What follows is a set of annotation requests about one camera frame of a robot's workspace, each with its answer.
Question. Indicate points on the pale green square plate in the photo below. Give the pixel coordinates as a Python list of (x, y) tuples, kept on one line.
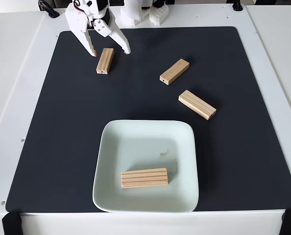
[(145, 142)]

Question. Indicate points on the black table mat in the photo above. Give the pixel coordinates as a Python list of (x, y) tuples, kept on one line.
[(62, 147)]

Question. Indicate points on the black base clamp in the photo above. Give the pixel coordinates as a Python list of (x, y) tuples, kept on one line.
[(159, 3)]

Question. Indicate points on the black table clamp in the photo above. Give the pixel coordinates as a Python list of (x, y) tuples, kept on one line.
[(237, 6), (48, 9)]

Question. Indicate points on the smooth wooden block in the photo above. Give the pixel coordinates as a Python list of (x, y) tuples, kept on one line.
[(105, 61)]

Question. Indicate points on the grooved wooden block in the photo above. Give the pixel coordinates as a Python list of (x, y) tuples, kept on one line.
[(174, 72), (144, 178), (197, 105)]

